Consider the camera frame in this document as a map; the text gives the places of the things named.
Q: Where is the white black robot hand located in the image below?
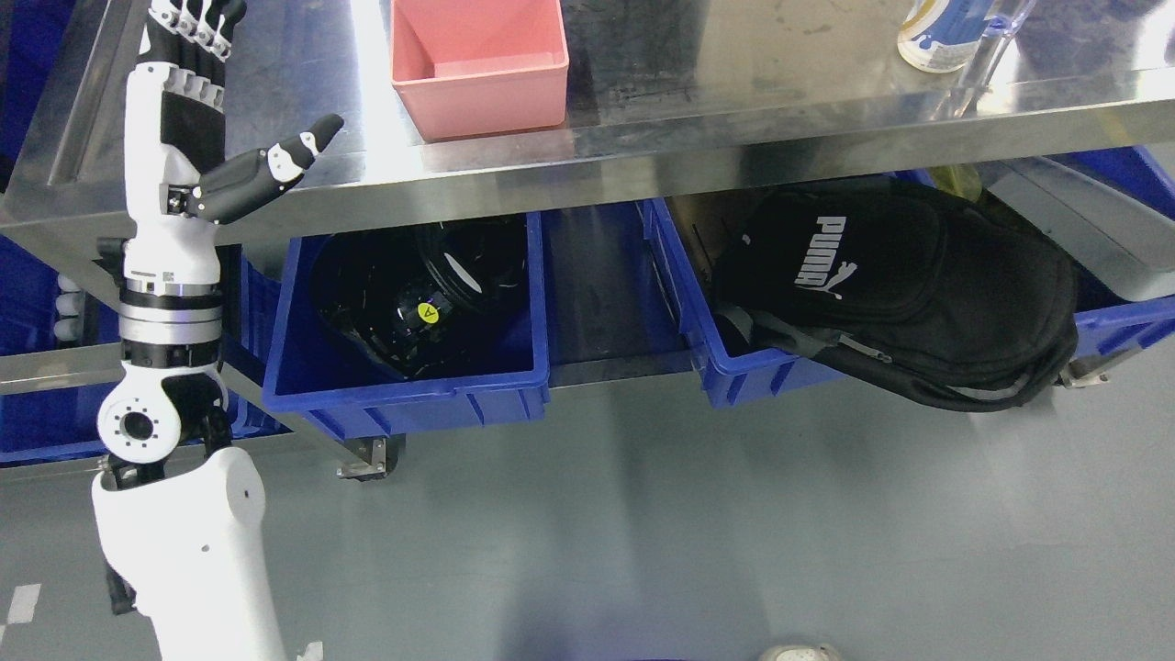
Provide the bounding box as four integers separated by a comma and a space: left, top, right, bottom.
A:
123, 1, 344, 296

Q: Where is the pink plastic storage box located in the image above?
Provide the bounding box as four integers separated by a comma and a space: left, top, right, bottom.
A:
390, 1, 570, 141

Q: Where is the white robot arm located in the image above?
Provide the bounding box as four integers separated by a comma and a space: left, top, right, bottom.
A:
90, 230, 286, 660

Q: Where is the blue bin with black helmet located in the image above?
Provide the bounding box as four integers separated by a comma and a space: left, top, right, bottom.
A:
262, 213, 553, 440

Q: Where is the black helmet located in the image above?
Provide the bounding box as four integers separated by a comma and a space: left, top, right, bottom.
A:
308, 214, 529, 382

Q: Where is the blue bin far left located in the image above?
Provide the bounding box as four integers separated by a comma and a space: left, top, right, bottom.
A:
1, 238, 280, 465

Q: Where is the stainless steel work table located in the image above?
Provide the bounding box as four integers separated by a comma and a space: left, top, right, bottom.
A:
0, 0, 1175, 483

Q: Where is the blue bin under backpack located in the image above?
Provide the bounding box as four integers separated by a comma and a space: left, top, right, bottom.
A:
638, 147, 1171, 409

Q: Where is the white blue bottle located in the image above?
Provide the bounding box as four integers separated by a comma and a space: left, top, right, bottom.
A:
895, 1, 996, 73

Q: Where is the black Puma backpack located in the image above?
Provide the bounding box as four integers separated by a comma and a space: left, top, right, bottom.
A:
711, 175, 1079, 413

